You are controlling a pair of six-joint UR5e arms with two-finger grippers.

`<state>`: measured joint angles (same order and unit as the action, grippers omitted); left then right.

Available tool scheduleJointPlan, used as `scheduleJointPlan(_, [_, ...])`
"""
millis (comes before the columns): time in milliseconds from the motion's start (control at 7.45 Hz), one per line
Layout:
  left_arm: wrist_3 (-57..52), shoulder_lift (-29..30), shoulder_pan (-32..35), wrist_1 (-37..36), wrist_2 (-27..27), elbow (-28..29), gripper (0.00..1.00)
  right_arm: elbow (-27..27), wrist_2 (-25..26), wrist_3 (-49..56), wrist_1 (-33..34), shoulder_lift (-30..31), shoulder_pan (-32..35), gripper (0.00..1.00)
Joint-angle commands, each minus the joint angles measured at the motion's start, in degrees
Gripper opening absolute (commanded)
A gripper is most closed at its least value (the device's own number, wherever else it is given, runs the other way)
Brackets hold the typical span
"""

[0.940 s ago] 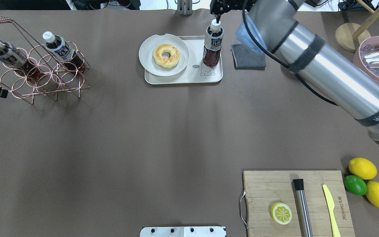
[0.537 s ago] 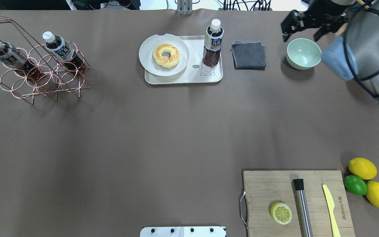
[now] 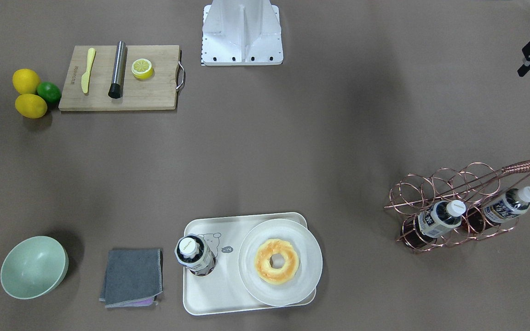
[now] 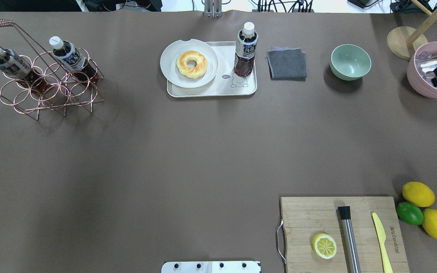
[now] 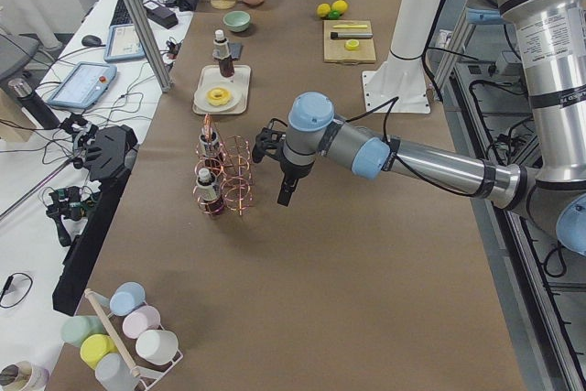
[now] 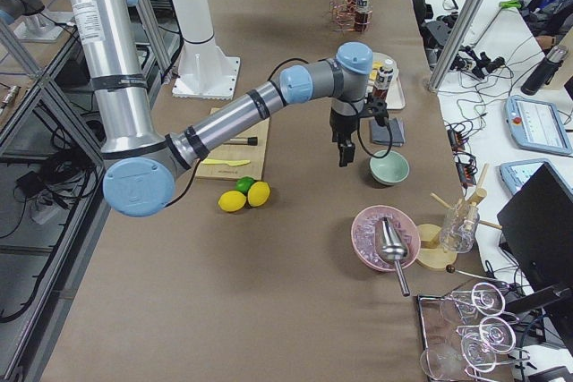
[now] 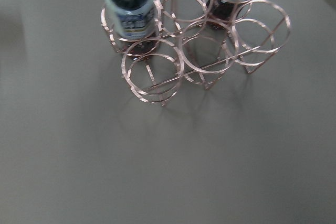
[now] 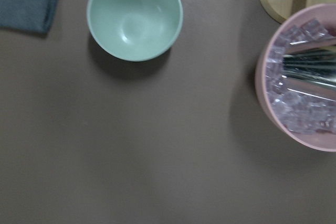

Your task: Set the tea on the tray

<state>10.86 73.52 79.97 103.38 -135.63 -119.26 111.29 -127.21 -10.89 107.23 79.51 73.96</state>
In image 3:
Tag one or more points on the green lime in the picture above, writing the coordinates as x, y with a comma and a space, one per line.
49, 92

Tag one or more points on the grey folded cloth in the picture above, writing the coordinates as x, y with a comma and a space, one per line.
132, 279

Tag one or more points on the cream serving tray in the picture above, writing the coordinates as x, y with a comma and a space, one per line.
222, 291

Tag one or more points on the copper wire bottle rack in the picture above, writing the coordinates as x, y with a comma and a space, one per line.
475, 185

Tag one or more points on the green bowl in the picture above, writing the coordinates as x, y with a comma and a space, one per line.
34, 267

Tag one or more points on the wooden cutting board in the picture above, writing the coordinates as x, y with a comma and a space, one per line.
157, 93

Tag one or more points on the steel cylinder tool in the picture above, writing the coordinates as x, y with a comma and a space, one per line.
118, 71

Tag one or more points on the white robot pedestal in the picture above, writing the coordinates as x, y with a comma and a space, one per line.
241, 33

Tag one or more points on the half lemon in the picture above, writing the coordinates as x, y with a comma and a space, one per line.
142, 68

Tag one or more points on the yellow plastic knife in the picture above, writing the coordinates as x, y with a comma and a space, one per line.
85, 79

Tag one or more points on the yellow glazed donut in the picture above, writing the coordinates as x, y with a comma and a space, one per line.
264, 268

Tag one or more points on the tea bottle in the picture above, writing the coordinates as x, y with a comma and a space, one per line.
513, 203
194, 253
432, 223

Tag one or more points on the white round plate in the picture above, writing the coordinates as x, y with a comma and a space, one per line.
308, 273

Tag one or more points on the whole lemon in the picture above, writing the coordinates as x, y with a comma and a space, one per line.
31, 106
26, 81

